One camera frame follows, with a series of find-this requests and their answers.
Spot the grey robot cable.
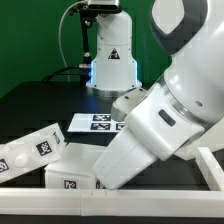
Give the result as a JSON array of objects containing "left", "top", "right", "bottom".
[{"left": 58, "top": 0, "right": 88, "bottom": 83}]

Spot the white fiducial marker sheet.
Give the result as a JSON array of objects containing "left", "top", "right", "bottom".
[{"left": 68, "top": 113, "right": 125, "bottom": 133}]

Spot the black base cable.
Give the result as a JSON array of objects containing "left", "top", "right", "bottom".
[{"left": 41, "top": 64, "right": 92, "bottom": 83}]

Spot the white right rail barrier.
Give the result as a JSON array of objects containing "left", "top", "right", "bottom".
[{"left": 196, "top": 147, "right": 224, "bottom": 192}]

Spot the white drawer with knob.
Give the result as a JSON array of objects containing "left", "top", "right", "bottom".
[{"left": 0, "top": 123, "right": 66, "bottom": 184}]

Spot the white rail barrier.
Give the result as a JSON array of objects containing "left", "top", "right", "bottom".
[
  {"left": 196, "top": 147, "right": 224, "bottom": 192},
  {"left": 0, "top": 188, "right": 224, "bottom": 218}
]

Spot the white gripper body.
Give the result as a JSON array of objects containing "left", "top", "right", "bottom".
[{"left": 93, "top": 84, "right": 204, "bottom": 190}]

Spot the white front rail barrier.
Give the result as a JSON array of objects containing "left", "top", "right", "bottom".
[{"left": 0, "top": 188, "right": 224, "bottom": 218}]

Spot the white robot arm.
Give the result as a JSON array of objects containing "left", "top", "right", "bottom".
[{"left": 93, "top": 0, "right": 224, "bottom": 190}]

